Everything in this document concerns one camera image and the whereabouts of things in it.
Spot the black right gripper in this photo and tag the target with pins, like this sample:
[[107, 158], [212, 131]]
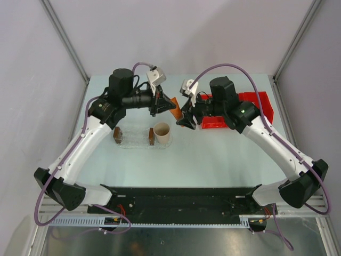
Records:
[[189, 112]]

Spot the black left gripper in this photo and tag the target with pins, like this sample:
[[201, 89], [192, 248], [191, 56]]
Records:
[[161, 103]]

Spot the orange toothpaste tube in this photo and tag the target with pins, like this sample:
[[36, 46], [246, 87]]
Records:
[[176, 112]]

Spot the red plastic organizer bin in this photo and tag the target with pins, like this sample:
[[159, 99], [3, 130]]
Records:
[[216, 122]]

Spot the beige cup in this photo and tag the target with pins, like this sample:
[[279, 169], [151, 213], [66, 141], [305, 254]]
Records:
[[162, 132]]

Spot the clear acrylic toothbrush stand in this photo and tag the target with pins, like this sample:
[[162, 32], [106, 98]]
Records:
[[133, 136]]

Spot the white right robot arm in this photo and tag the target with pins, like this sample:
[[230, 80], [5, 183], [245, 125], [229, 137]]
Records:
[[303, 174]]

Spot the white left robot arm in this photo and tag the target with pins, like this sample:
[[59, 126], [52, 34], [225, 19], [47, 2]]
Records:
[[102, 115]]

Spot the clear oval glass tray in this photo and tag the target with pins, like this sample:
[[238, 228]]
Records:
[[156, 146]]

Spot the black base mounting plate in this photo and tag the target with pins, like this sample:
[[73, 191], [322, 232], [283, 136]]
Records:
[[193, 205]]

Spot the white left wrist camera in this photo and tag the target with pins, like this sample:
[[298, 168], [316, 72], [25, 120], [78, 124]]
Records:
[[155, 77]]

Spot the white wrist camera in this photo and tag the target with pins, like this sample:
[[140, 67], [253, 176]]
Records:
[[189, 90], [155, 77]]

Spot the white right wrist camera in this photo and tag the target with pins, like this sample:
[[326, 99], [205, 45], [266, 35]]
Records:
[[189, 90]]

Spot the white slotted cable duct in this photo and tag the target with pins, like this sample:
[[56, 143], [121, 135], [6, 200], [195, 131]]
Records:
[[113, 222]]

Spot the left aluminium frame post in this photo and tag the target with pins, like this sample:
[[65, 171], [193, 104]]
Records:
[[63, 36]]

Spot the aluminium frame post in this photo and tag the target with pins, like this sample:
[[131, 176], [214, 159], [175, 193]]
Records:
[[308, 18], [63, 36]]

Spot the right aluminium frame post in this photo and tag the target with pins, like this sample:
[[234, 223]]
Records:
[[308, 18]]

